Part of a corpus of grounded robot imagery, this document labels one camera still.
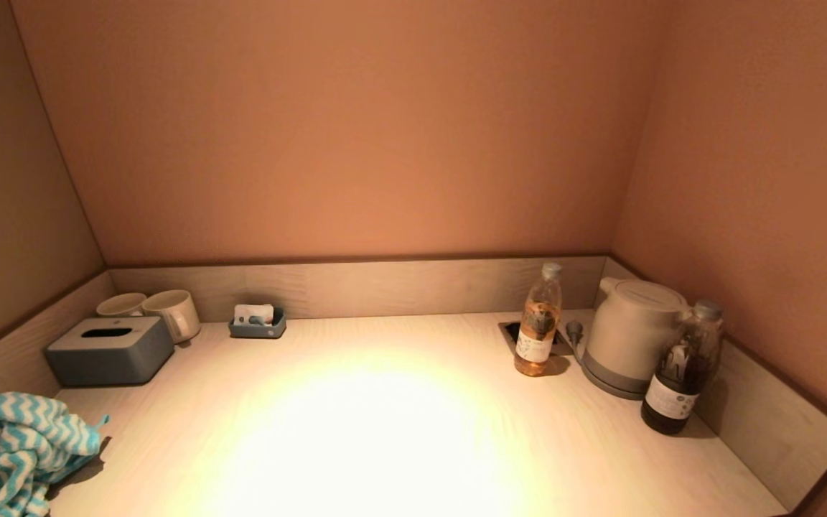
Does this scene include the teal white zigzag towel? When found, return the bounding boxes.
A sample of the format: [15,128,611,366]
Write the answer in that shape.
[0,391,110,517]

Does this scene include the recessed power socket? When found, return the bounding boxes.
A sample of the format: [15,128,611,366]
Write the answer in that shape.
[498,320,574,358]

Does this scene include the orange drink plastic bottle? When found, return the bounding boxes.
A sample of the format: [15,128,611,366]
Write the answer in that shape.
[514,262,564,377]

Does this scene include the white sachet packets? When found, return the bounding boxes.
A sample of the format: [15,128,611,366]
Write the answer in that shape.
[234,304,275,326]

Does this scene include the small grey tray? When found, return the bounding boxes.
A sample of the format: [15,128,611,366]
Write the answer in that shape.
[228,307,287,340]

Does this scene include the grey kettle base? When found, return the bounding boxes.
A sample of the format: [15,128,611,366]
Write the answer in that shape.
[580,352,648,401]

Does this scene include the white electric kettle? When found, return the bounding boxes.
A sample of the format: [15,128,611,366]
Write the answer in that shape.
[584,276,693,392]

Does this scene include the dark drink plastic bottle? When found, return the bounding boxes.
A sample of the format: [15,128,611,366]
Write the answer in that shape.
[640,299,725,436]

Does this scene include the grey tissue box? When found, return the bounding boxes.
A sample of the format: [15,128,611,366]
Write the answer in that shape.
[44,316,174,387]

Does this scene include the white mug with handle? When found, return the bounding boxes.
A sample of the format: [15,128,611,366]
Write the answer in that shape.
[142,289,202,344]

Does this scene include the white mug without visible handle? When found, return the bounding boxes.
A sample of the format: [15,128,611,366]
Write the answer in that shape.
[95,292,149,318]

